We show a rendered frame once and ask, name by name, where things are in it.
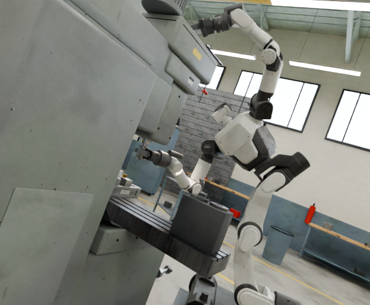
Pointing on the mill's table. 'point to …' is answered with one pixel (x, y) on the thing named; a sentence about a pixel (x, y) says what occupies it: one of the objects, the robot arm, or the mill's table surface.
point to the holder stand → (201, 223)
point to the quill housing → (167, 117)
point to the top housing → (185, 45)
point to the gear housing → (182, 75)
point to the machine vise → (131, 192)
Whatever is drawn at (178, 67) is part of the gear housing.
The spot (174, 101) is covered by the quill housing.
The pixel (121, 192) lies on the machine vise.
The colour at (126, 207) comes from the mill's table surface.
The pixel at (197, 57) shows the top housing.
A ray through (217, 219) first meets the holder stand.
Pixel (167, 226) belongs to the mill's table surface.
